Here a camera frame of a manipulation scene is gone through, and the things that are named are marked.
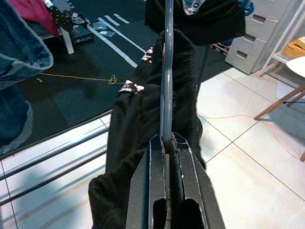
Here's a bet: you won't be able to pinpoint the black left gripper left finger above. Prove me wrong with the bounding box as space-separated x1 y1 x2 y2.
125 135 167 229

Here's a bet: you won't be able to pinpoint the white drawer unit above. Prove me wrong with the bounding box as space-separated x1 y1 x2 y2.
225 0 294 74

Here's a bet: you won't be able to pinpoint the white frame table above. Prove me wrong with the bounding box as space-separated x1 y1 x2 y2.
35 26 74 55

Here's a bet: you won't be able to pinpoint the long white floor bar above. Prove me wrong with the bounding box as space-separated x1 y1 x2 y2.
97 17 146 54
88 25 138 69

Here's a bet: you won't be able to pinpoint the blue denim shorts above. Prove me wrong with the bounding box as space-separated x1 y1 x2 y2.
0 0 54 153

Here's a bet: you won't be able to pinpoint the black flat box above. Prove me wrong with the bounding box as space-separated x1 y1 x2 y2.
69 23 95 46

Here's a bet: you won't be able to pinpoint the wooden pallet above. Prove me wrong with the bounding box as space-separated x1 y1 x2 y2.
211 39 233 55

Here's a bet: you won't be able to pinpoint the white metal shelf frame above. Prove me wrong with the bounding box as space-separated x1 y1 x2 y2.
259 0 305 89

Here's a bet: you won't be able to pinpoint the yellow cardboard box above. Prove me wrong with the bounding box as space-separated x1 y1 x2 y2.
283 37 305 58

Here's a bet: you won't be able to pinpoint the red cloth with yellow star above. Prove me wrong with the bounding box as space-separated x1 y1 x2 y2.
8 0 60 41

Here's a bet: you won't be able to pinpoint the black mechanical device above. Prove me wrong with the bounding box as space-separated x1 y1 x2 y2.
46 0 89 31

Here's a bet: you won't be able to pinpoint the thin orange floor cable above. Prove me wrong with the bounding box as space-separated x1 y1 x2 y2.
202 114 301 159

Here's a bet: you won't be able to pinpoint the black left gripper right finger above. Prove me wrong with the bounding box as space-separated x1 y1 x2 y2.
171 132 226 229

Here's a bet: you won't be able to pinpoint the black metal clothes rack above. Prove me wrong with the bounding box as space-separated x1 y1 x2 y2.
0 45 210 206

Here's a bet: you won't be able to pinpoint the black printed t-shirt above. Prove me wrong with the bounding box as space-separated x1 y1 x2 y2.
88 28 207 229

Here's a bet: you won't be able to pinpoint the black shirt with white label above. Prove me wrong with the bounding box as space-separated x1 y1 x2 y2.
144 0 246 46

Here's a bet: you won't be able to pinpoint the thin yellow cord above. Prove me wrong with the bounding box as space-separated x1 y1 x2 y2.
39 73 127 85

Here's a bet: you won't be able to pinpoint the short white floor strip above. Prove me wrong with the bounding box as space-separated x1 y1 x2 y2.
113 13 131 24
104 15 120 26

